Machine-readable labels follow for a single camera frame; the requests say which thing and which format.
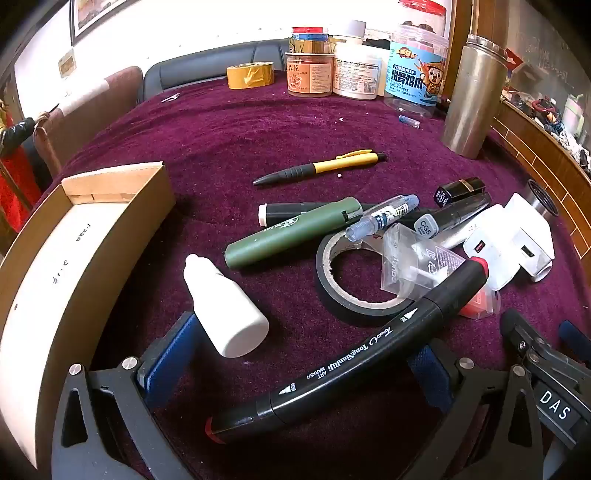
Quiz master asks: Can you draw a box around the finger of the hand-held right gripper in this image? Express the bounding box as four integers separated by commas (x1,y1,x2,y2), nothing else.
558,320,591,365
501,308,548,365

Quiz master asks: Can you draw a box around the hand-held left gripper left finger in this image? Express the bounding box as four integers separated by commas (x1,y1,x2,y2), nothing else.
51,311,200,480

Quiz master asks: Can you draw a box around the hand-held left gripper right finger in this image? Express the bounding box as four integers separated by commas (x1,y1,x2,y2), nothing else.
401,339,543,480

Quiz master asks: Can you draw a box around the square white charger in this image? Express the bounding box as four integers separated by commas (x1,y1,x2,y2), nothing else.
463,204,522,291

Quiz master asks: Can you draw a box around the white dropper bottle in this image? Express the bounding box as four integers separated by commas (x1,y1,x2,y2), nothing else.
183,254,270,358

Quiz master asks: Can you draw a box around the black marker with red ends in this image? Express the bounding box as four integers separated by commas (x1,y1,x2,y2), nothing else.
205,257,490,445

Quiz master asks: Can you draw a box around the large white charger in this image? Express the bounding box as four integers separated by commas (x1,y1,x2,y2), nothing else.
505,193,556,283

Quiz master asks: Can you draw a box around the white paint marker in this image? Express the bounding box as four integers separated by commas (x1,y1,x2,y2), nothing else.
431,203,494,252

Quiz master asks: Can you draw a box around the clear packet with red contents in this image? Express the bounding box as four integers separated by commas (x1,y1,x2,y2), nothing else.
380,223,502,320

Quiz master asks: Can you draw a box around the black tape roll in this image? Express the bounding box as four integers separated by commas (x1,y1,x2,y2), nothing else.
316,229,419,328

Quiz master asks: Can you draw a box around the black marker with grey caps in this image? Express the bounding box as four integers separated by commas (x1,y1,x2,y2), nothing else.
412,193,491,241

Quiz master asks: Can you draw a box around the black and gold lipstick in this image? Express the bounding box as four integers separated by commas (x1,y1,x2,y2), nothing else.
433,176,487,209

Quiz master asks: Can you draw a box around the shallow cardboard box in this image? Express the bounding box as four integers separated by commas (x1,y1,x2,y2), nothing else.
0,161,177,469

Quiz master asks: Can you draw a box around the clear pen with blue cap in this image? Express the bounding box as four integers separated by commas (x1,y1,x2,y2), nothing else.
345,194,420,243

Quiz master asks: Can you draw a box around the green lighter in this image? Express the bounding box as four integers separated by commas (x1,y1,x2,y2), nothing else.
224,196,363,270

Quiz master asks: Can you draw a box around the black marker with white end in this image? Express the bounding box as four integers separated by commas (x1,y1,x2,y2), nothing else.
257,200,384,228

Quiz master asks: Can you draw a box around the yellow and black pen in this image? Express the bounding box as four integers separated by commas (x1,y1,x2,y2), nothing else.
252,148,387,186

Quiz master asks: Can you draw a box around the round metal part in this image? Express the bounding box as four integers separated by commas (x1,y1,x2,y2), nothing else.
526,179,559,217

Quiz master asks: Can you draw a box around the carved wooden cabinet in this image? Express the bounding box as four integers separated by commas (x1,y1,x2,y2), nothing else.
450,0,591,259

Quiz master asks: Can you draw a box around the pile of assorted trinkets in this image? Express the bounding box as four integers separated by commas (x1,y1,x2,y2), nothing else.
508,88,591,176

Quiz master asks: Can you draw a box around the steel tumbler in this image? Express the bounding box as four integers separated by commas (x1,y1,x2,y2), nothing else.
440,34,509,160

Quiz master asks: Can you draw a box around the purple velvet tablecloth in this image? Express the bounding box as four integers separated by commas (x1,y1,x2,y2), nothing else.
28,83,591,480

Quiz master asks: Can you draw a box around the brown armchair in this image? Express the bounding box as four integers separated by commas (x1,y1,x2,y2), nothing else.
33,66,144,174

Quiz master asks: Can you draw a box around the blue label clear jar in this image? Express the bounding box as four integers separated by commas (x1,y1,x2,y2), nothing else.
384,23,450,120

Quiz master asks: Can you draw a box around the black leather sofa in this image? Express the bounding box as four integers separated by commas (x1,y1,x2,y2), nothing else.
142,39,291,103

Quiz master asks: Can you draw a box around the yellow tape roll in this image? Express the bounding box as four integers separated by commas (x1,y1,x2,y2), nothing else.
226,60,275,90

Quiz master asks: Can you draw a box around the white plastic jar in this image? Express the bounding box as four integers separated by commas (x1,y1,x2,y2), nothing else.
332,42,384,101

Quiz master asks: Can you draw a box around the orange label jar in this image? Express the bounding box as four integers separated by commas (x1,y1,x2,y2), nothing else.
285,52,334,97

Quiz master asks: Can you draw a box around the red lid clear jar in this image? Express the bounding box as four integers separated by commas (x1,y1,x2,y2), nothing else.
398,0,448,38

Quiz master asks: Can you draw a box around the gold foil jar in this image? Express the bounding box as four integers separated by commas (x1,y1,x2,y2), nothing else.
290,27,334,55

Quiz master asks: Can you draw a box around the framed wall picture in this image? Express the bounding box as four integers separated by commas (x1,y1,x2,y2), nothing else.
69,0,153,47

